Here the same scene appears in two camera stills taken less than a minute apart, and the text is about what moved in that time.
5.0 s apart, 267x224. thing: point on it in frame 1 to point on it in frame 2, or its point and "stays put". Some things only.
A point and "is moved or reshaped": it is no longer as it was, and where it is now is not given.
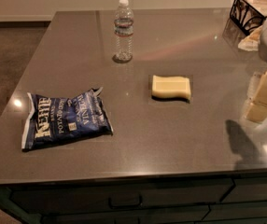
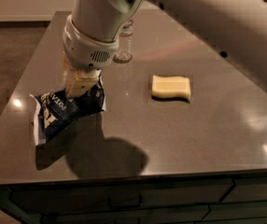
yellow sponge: (171, 86) stays put
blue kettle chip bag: (57, 121) is moved or reshaped
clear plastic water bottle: (123, 32) stays put
